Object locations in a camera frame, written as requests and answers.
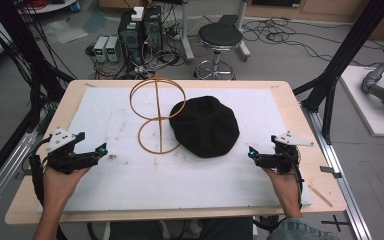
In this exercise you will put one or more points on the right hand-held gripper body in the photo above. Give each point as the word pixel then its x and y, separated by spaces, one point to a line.
pixel 285 154

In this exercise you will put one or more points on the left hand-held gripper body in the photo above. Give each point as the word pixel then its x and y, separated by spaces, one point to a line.
pixel 63 156

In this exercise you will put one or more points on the black beret hat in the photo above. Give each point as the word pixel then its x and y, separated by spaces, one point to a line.
pixel 205 126

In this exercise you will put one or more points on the person's left hand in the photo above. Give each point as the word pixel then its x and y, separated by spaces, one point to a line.
pixel 60 186

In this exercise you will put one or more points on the person's right hand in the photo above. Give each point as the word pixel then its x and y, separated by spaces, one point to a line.
pixel 285 191

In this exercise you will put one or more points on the wooden stick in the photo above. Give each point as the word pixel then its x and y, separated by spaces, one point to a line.
pixel 320 196

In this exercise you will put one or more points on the white foam mat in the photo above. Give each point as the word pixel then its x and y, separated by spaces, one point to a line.
pixel 180 173

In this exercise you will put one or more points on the white floor board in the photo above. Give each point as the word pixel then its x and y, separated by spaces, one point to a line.
pixel 366 100

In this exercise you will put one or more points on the grey power supply unit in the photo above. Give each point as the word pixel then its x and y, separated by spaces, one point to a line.
pixel 112 49
pixel 100 49

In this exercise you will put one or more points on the person's legs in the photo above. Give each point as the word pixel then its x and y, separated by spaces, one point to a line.
pixel 183 229

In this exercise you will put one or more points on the black round stool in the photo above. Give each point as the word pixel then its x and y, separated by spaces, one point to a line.
pixel 218 43

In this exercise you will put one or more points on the black computer tower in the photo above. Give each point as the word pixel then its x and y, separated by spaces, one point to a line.
pixel 153 28
pixel 130 38

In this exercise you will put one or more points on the white small box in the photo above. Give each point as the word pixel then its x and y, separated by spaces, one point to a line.
pixel 137 13

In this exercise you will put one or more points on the aluminium rail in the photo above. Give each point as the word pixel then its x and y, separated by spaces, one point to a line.
pixel 338 180
pixel 5 173

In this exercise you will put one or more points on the black metal frame post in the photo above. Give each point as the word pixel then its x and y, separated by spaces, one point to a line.
pixel 23 50
pixel 343 56

